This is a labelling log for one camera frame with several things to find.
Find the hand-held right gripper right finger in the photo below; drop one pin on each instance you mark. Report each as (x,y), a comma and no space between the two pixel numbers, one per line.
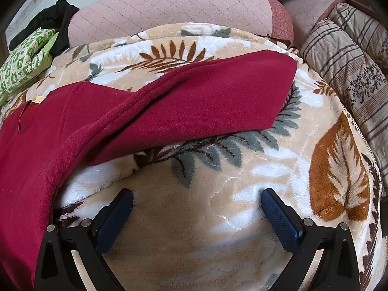
(280,222)

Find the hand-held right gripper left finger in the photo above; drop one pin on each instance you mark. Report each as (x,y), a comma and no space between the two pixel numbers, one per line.
(112,224)

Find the dark red garment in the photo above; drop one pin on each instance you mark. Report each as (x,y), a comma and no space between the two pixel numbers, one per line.
(182,112)

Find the leaf print fleece blanket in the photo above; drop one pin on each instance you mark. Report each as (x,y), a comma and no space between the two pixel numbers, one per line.
(197,218)

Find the brown striped floral pillow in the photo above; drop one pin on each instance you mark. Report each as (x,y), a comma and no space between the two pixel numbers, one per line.
(348,66)

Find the green patterned cloth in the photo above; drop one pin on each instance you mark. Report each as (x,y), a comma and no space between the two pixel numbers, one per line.
(21,63)

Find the small pink quilted cushion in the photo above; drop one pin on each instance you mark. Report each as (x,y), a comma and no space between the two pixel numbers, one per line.
(306,12)

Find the black cloth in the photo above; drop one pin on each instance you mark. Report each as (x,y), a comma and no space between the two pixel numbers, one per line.
(57,12)

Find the large pink quilted cushion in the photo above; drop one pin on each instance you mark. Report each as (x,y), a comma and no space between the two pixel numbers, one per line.
(166,9)

